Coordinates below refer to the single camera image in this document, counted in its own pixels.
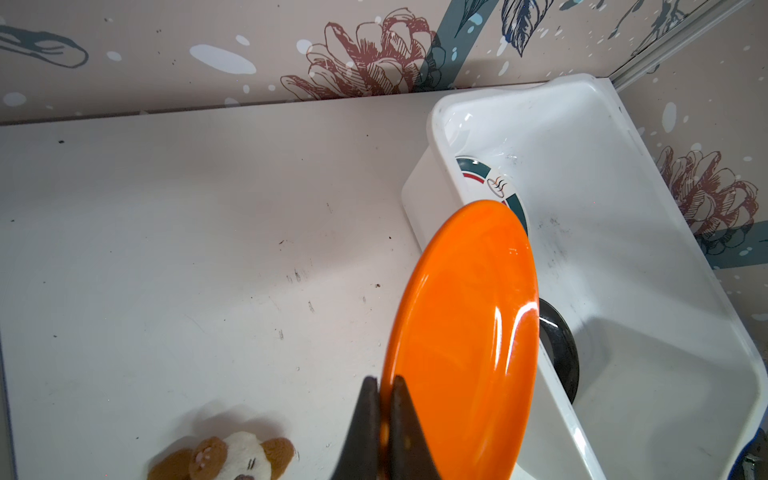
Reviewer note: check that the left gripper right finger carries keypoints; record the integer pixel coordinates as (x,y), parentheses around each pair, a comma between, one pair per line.
(409,456)

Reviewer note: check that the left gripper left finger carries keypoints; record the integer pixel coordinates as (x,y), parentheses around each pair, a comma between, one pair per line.
(359,457)

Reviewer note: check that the orange plate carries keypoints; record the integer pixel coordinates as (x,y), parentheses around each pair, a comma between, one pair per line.
(465,342)

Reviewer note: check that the black plate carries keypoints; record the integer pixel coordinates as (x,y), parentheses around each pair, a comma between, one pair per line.
(563,351)

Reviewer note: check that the white plate green red rim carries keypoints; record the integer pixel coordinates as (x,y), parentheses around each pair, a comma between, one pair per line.
(486,182)

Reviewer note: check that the white plastic bin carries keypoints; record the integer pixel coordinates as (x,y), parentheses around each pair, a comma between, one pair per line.
(671,385)

